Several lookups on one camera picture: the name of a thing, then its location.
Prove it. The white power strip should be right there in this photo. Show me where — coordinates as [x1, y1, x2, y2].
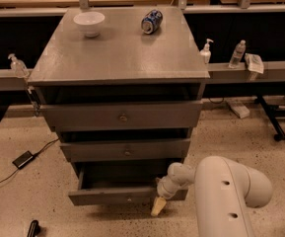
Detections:
[227, 100, 249, 119]

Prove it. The grey drawer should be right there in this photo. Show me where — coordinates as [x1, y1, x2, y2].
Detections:
[67, 161, 189, 206]
[41, 101, 202, 131]
[60, 138, 190, 163]

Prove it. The grey bottom drawer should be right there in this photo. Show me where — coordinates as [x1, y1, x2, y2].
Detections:
[67, 161, 189, 206]

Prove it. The crumpled paper packet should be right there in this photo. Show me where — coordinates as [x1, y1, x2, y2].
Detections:
[245, 53, 264, 74]

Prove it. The blue soda can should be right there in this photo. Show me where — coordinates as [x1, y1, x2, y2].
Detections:
[141, 10, 163, 35]

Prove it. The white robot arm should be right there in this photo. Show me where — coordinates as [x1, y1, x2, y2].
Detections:
[151, 156, 273, 237]

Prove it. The clear left pump bottle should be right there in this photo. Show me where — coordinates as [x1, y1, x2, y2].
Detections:
[8, 53, 30, 78]

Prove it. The grey top drawer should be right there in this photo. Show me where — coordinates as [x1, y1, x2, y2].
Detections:
[41, 101, 202, 131]

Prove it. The grey metal rail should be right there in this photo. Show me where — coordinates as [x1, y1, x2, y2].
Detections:
[0, 61, 285, 91]

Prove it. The clear plastic water bottle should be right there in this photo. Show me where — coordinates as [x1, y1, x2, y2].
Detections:
[229, 39, 246, 68]

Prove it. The white ceramic bowl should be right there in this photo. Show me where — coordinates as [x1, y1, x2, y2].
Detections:
[73, 11, 106, 38]

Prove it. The grey middle drawer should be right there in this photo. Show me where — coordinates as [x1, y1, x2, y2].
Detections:
[60, 138, 190, 163]

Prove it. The black power adapter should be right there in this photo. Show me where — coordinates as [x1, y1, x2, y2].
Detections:
[13, 151, 35, 169]

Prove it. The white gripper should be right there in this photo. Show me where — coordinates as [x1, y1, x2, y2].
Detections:
[151, 177, 179, 216]

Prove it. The grey drawer cabinet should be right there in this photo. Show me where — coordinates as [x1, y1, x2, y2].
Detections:
[27, 6, 211, 206]

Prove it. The black object on floor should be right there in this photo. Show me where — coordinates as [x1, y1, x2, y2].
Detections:
[27, 220, 40, 237]

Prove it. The black adapter cable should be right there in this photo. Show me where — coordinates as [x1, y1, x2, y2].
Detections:
[0, 137, 60, 199]

